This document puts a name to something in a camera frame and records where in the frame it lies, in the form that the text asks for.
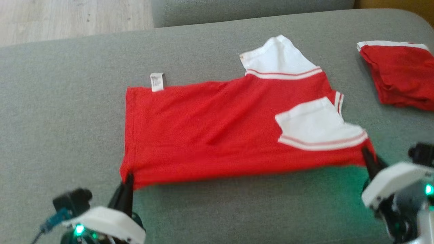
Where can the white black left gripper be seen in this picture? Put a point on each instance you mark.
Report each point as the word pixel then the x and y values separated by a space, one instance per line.
pixel 105 220

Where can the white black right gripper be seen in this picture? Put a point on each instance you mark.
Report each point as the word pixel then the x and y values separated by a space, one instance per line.
pixel 390 183

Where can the red white sports shirt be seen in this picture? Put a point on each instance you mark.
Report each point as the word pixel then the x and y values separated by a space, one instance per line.
pixel 203 135

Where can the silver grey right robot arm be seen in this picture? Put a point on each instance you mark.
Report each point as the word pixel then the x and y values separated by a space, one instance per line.
pixel 428 227

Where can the red garment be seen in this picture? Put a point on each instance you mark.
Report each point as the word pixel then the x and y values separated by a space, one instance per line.
pixel 400 74

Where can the large grey sofa seat cushion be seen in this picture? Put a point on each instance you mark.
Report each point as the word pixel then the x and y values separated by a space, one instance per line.
pixel 67 118

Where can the long grey sofa seat cushion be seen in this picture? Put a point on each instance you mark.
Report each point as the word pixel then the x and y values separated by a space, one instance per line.
pixel 254 10

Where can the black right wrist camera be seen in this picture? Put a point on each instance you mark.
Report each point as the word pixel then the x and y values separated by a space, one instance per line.
pixel 422 154

